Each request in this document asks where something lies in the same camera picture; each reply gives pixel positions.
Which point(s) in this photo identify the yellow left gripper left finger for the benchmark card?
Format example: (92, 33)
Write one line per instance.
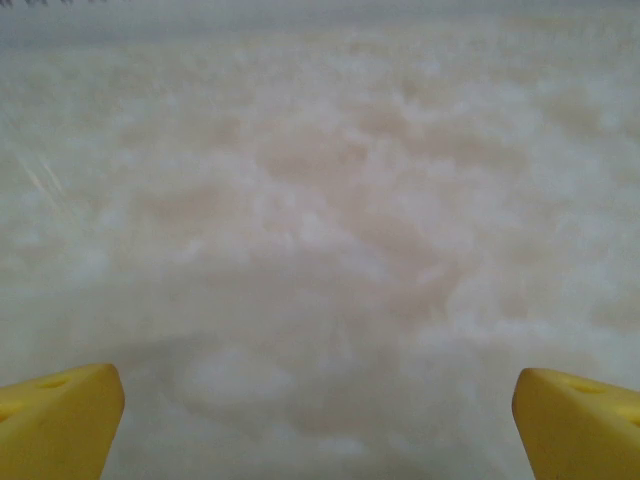
(55, 430)

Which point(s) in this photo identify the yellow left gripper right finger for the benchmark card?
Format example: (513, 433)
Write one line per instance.
(585, 430)

